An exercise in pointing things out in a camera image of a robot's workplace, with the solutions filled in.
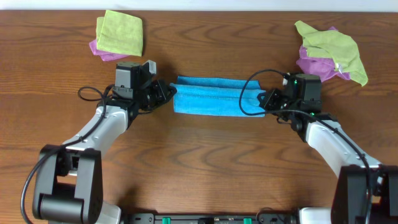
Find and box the blue microfiber cloth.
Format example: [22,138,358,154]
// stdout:
[171,76,264,117]

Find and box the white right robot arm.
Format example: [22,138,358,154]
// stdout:
[257,74,397,224]

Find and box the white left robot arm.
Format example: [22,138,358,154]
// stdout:
[28,60,177,223]

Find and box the crumpled purple cloth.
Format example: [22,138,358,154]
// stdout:
[295,21,351,82]

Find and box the folded purple cloth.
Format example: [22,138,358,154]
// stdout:
[89,39,128,62]

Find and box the folded green cloth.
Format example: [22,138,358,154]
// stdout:
[96,10,144,57]

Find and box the crumpled green cloth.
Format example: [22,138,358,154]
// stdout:
[294,20,369,87]

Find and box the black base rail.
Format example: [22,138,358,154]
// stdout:
[120,213,300,224]

